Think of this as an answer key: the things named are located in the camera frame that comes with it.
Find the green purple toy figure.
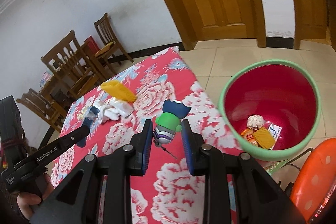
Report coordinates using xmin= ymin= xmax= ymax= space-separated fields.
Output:
xmin=153 ymin=100 xmax=191 ymax=147

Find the white cloth towel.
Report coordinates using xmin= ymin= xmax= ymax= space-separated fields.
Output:
xmin=93 ymin=97 xmax=134 ymax=124

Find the yellow foam net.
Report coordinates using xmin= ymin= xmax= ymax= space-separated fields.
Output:
xmin=100 ymin=80 xmax=137 ymax=103

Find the person's left hand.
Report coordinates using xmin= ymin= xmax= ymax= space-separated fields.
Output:
xmin=17 ymin=173 xmax=54 ymax=220

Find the near dark wooden chair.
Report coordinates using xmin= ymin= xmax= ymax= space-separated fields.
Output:
xmin=16 ymin=89 xmax=67 ymax=132

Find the orange snack wrapper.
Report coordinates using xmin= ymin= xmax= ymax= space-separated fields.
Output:
xmin=240 ymin=128 xmax=259 ymax=147

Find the red floral tablecloth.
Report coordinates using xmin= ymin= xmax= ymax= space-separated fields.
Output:
xmin=51 ymin=47 xmax=240 ymax=223

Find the yellow mesh net in bin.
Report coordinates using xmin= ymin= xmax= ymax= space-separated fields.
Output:
xmin=252 ymin=127 xmax=275 ymax=149

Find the middle wooden chair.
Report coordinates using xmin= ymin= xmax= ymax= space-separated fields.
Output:
xmin=41 ymin=30 xmax=108 ymax=99

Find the colourful booklet under bin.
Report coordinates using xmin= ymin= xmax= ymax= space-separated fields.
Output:
xmin=264 ymin=160 xmax=288 ymax=176

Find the blue card in bin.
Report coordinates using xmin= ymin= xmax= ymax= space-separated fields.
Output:
xmin=268 ymin=123 xmax=282 ymax=149

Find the red bin with green rim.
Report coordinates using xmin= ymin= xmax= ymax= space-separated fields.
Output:
xmin=218 ymin=59 xmax=321 ymax=162

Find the red box on table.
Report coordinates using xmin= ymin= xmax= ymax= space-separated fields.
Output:
xmin=84 ymin=36 xmax=100 ymax=54

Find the wooden chair with cushion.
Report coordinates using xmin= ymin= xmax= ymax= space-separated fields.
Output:
xmin=94 ymin=12 xmax=134 ymax=63

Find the orange plastic stool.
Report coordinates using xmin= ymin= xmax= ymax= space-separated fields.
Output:
xmin=290 ymin=138 xmax=335 ymax=223

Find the smartphone on stool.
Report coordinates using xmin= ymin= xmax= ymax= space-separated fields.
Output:
xmin=308 ymin=192 xmax=336 ymax=224

